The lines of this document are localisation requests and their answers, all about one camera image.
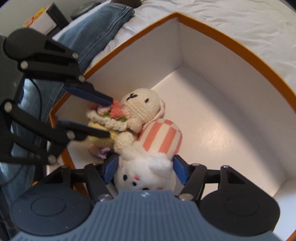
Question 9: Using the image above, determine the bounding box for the white plush striped hat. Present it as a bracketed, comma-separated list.
[114, 118, 182, 191]

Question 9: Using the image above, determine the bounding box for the crochet bunny with flowers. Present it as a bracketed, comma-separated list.
[86, 88, 165, 160]

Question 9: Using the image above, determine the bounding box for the blue jeans leg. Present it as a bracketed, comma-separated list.
[1, 1, 135, 240]

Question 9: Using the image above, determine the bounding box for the orange cardboard box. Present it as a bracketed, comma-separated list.
[49, 11, 296, 241]

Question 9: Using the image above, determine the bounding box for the white and yellow box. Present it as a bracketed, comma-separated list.
[23, 8, 57, 35]

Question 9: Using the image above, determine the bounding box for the white bed sheet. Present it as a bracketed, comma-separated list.
[91, 1, 295, 89]

